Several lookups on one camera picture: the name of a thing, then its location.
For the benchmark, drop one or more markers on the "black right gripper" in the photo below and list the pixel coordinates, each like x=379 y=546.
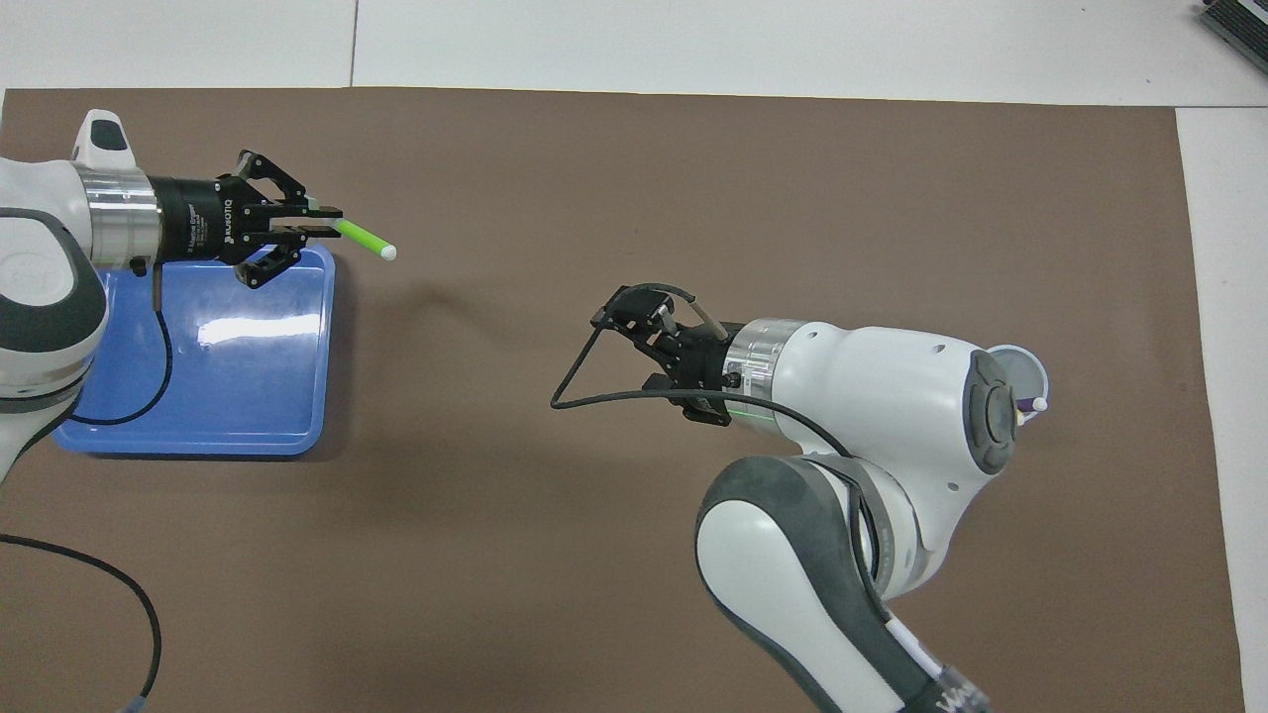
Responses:
x=693 y=371

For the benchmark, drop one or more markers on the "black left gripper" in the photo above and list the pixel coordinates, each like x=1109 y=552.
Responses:
x=208 y=220

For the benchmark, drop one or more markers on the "green pen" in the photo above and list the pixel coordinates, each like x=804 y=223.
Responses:
x=365 y=238

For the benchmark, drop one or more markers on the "purple pen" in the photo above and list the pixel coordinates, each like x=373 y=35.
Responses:
x=1030 y=405

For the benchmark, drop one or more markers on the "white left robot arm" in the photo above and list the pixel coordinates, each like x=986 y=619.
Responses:
x=40 y=297

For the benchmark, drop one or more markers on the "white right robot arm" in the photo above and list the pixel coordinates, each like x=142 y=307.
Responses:
x=892 y=416

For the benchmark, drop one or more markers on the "brown table mat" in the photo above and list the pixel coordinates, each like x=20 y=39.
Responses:
x=634 y=178

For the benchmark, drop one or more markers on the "blue plastic tray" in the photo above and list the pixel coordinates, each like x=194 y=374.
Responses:
x=248 y=396

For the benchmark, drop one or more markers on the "pale blue mesh cup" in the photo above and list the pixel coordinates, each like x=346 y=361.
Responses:
x=1025 y=371

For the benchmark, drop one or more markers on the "grey keyboard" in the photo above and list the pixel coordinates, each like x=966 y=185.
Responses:
x=1243 y=22

